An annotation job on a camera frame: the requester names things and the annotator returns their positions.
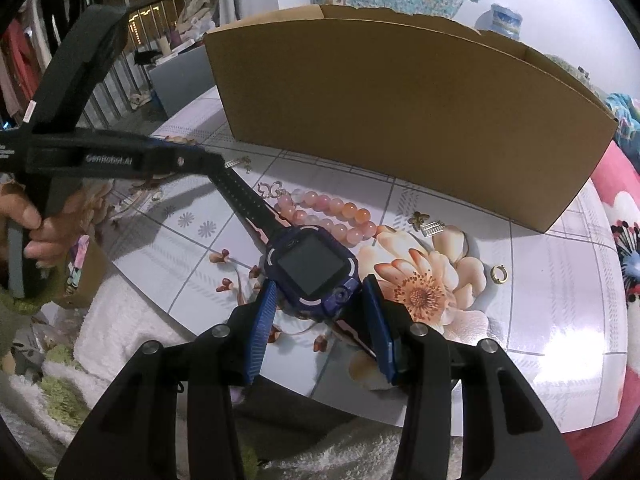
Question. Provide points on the small brown carton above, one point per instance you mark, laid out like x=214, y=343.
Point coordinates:
x=82, y=275

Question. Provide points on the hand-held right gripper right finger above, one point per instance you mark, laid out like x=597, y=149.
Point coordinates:
x=379, y=327

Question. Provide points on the grey board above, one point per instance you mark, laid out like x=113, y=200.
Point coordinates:
x=182, y=82

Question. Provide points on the metal railing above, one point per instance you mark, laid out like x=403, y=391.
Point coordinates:
x=120, y=80

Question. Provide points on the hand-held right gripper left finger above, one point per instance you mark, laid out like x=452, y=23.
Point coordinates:
x=261, y=327

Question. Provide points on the blue water jug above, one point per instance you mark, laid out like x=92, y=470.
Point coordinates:
x=504, y=20

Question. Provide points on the silver rectangular hair clip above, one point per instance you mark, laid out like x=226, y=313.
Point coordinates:
x=433, y=228

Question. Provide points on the person's left hand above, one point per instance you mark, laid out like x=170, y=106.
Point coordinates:
x=27, y=216

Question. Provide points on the brown cardboard box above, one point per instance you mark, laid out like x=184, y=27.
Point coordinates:
x=400, y=110

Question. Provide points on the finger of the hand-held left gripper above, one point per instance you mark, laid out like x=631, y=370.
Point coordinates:
x=190, y=162
x=170, y=144

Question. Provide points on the grey knitted cloth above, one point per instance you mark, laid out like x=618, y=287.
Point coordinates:
x=567, y=67

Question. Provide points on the gold butterfly earring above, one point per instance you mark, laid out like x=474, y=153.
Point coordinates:
x=418, y=218

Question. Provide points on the white fluffy blanket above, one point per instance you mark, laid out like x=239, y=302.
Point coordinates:
x=125, y=310

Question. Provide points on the blue crumpled cloth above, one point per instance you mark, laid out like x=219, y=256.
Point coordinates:
x=625, y=115

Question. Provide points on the red hanging garment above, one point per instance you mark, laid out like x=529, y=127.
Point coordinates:
x=20, y=65

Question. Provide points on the blue smartwatch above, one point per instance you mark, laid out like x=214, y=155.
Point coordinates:
x=310, y=265

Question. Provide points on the small gold earring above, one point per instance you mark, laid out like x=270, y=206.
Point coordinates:
x=246, y=162

